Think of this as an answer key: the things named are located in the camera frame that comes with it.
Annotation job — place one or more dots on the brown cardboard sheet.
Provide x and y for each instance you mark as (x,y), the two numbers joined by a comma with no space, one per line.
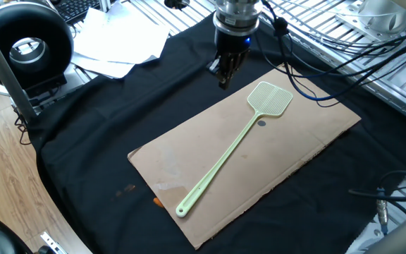
(259,166)

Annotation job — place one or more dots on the silver mounting plate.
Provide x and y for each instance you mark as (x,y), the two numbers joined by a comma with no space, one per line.
(351,17)

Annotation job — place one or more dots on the white perforated bracket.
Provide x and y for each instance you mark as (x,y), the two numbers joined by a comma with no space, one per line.
(52,243)

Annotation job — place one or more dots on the pale green plastic flyswatter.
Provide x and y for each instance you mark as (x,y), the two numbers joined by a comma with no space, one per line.
(270,98)

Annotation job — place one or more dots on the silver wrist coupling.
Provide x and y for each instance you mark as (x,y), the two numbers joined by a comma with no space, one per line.
(237,14)

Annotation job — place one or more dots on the black computer keyboard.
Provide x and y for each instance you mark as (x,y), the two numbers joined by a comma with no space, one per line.
(76,8)

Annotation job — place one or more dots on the grey metal post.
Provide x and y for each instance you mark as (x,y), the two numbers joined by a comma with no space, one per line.
(404,236)

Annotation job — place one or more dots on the small white paper sheet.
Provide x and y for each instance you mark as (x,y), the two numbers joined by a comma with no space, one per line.
(104,68)

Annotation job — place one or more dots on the aluminium frame post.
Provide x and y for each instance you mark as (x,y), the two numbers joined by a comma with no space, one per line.
(2,67)

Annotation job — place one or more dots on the black table cloth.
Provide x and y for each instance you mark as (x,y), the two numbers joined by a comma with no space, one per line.
(90,141)

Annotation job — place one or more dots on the large white paper sheet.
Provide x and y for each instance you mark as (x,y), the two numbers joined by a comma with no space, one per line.
(125,35)

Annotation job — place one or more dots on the small orange piece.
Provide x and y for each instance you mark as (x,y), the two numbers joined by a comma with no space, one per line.
(158,202)

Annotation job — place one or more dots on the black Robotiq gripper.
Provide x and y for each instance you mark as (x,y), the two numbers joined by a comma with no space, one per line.
(232,44)

